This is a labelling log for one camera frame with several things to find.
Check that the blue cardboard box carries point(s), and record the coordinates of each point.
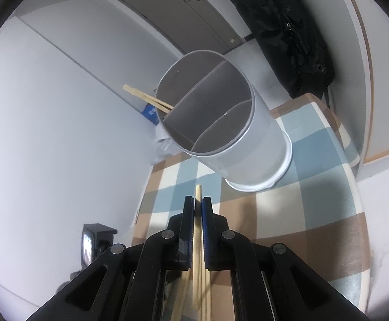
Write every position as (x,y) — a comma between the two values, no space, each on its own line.
(151,112)

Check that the grey door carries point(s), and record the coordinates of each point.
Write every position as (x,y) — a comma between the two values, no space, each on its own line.
(187,16)

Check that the crumpled plastic bag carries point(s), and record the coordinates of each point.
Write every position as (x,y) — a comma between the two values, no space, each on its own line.
(162,143)

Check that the light wooden chopstick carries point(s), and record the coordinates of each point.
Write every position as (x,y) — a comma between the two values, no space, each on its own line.
(154,104)
(207,294)
(140,93)
(198,207)
(186,287)

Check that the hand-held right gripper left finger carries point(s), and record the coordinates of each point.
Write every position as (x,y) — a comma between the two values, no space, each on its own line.
(189,227)

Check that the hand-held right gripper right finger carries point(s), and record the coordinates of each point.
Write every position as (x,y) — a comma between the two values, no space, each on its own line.
(206,227)

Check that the black hanging bag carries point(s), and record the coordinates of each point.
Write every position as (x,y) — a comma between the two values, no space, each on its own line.
(281,30)

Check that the grey divided utensil holder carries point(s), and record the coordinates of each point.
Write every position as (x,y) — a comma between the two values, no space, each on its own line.
(258,147)

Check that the white cabinet with wooden trim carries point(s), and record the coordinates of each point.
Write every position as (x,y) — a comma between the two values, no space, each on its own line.
(378,73)

